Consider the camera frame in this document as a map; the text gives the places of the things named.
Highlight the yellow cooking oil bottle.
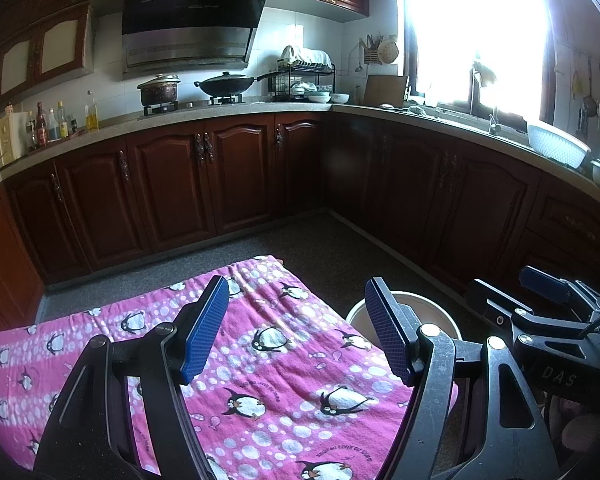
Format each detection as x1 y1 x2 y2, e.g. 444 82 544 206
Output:
85 91 100 132

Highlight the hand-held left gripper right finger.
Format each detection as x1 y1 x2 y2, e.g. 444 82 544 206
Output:
364 276 561 480

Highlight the round woven strainer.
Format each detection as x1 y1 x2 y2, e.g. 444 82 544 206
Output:
377 39 400 65

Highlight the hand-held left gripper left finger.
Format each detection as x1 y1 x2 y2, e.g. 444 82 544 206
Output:
32 275 231 480

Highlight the wooden cutting board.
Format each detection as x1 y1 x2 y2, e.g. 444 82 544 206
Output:
362 75 410 107

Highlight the hanging metal ladle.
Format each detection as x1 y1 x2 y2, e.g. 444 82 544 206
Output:
581 59 599 122

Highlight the cream plastic bucket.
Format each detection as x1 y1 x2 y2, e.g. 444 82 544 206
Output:
346 290 463 361

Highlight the black wok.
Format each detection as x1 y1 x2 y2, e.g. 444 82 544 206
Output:
194 71 281 97

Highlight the chopstick holder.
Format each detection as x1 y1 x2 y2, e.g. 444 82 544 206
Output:
362 32 383 65

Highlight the glass-door wall cabinet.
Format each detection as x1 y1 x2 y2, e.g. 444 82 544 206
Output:
0 2 95 111

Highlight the cream microwave oven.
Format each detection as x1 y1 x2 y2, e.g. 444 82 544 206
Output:
0 112 28 171

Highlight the pink penguin print blanket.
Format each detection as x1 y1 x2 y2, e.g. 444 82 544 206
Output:
0 255 458 480

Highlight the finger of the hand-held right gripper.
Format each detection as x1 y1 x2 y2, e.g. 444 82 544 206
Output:
466 277 593 346
519 266 600 326

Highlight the white plastic colander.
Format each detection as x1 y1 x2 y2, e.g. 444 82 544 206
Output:
526 121 592 170

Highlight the person's right hand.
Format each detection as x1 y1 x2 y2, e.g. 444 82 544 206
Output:
545 395 600 461

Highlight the red sauce bottle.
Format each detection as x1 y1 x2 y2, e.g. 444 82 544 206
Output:
36 102 49 147

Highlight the dark stew pot with lid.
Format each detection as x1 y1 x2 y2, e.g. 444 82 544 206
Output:
137 73 181 107

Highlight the window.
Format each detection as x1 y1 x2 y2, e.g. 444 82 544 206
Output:
385 0 556 121

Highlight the black steel range hood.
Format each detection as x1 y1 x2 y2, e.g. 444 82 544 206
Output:
121 0 268 81

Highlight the gas stove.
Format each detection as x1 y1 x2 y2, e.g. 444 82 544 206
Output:
140 95 253 118

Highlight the black dish rack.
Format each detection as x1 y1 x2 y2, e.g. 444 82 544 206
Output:
275 45 337 103

